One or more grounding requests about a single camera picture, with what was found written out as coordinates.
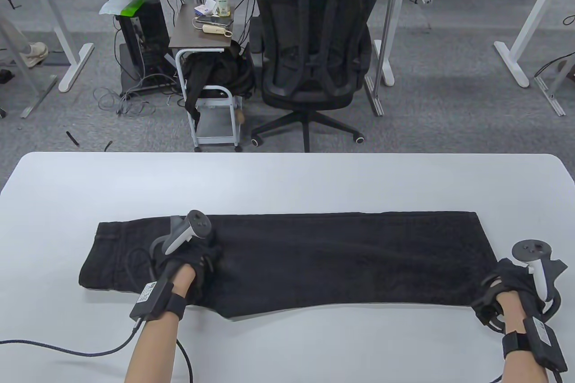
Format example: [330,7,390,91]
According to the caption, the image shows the person's right hand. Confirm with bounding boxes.
[472,258,562,334]

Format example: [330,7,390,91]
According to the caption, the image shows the person's left hand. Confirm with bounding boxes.
[155,239,224,307]

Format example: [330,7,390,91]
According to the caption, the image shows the black trousers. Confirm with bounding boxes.
[79,211,500,321]

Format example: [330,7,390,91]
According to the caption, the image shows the person's left forearm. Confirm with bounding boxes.
[124,264,198,383]

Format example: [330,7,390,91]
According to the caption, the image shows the grey white hand controller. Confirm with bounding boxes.
[150,210,212,267]
[512,240,567,317]

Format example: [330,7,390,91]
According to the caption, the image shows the black garment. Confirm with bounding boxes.
[182,40,257,130]

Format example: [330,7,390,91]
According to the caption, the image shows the black mesh office chair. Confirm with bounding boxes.
[249,0,382,153]

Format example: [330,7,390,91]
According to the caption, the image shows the black computer tower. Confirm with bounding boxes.
[115,0,178,96]

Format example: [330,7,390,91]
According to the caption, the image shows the white green plastic bag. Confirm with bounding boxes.
[99,0,151,18]

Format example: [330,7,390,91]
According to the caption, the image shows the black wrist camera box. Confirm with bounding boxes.
[502,317,567,373]
[129,282,187,323]

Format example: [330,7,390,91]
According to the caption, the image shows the tangle of floor cables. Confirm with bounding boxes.
[93,73,180,116]

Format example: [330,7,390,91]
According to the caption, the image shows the brown side table white frame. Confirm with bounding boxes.
[168,2,245,152]

